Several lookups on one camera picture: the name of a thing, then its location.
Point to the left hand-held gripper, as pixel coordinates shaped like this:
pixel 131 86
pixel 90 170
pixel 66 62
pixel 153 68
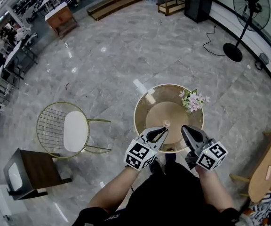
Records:
pixel 140 154

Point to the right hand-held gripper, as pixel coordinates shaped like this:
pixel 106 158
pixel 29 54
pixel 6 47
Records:
pixel 212 155

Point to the person's left forearm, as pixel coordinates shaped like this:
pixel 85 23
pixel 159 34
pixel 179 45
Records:
pixel 114 189

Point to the person's right forearm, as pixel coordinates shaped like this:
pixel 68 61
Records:
pixel 214 189

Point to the round glass coffee table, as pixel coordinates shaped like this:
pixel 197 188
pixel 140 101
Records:
pixel 163 102

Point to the person's right black shoe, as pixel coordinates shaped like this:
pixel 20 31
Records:
pixel 170 158

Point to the person's black shoe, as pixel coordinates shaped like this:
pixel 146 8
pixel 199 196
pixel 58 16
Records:
pixel 170 158
pixel 154 166

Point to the person's left black shoe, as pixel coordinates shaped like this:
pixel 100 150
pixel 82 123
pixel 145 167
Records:
pixel 154 166

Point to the potted artificial flowers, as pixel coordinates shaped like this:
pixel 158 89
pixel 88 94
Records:
pixel 193 101

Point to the person's black clothed body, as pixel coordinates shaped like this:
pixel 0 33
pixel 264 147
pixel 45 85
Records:
pixel 168 196

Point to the small pink card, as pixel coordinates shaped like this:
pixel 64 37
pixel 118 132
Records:
pixel 268 172

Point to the striped cushion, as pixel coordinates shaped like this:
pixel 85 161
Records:
pixel 267 201

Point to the small black mesh bin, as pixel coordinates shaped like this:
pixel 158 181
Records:
pixel 262 60

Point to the dark wooden vanity cabinet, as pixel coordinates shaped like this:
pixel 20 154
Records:
pixel 39 166

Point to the wooden shelf rack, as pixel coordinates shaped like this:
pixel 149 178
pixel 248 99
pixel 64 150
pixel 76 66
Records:
pixel 170 6

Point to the tall black cabinet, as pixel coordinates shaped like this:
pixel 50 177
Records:
pixel 200 1

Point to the long wooden step platform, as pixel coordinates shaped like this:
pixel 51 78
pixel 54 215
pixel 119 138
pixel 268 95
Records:
pixel 115 6

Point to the white sink basin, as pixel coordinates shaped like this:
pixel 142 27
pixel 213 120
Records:
pixel 15 175

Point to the wooden cabinet white top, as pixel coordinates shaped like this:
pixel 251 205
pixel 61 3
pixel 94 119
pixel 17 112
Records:
pixel 61 18

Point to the white box cabinet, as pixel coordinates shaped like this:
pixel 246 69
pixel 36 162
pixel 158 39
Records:
pixel 6 201

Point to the white office chair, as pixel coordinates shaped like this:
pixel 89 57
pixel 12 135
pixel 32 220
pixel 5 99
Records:
pixel 26 29

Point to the black pedestal fan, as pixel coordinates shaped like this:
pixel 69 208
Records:
pixel 232 52

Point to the black frame table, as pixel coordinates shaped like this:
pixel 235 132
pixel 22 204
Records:
pixel 13 53

